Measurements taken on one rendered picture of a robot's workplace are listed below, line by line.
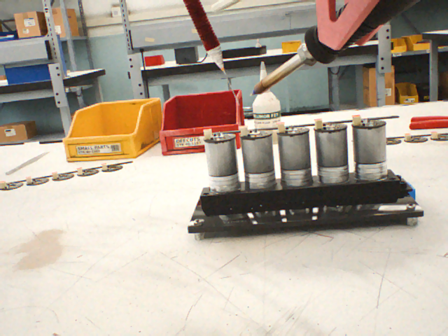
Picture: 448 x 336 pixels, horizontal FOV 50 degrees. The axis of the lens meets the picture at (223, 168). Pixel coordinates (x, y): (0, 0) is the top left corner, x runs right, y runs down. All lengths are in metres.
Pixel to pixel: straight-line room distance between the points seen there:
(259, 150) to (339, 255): 0.10
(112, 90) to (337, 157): 4.64
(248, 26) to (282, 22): 0.17
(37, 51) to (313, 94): 2.76
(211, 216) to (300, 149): 0.08
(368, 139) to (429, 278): 0.12
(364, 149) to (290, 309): 0.16
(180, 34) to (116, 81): 2.39
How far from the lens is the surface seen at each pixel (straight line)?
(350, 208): 0.35
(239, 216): 0.35
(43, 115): 5.26
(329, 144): 0.36
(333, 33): 0.29
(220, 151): 0.36
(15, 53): 2.91
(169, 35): 2.63
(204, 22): 0.34
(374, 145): 0.37
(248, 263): 0.31
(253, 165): 0.37
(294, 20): 2.59
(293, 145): 0.36
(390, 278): 0.29
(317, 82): 4.76
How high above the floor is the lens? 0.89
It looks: 15 degrees down
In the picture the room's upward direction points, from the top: 7 degrees counter-clockwise
